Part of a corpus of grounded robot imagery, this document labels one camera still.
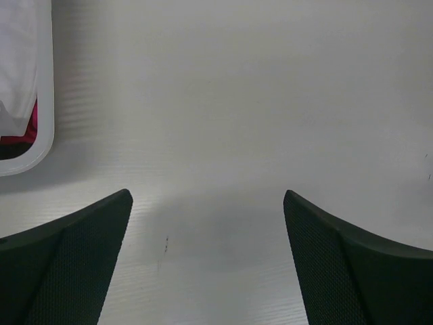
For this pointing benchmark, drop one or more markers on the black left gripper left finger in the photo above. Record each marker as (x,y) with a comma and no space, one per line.
(60,272)

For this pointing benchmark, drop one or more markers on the pink t shirt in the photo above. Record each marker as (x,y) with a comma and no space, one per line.
(31,131)

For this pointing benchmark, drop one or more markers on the white t shirt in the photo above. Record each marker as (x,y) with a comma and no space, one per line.
(18,65)

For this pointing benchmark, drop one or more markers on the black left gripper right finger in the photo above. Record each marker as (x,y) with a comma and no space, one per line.
(348,275)

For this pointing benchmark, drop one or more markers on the white plastic basket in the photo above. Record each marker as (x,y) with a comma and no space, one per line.
(45,97)

